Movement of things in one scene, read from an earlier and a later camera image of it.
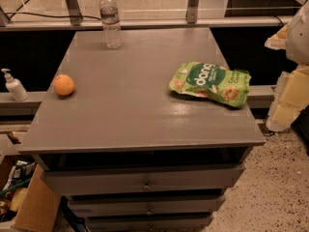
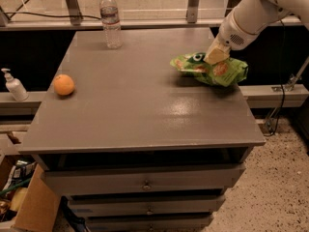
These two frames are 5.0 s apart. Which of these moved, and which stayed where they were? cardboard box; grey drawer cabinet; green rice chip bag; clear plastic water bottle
Moved: green rice chip bag
Stayed: cardboard box; grey drawer cabinet; clear plastic water bottle
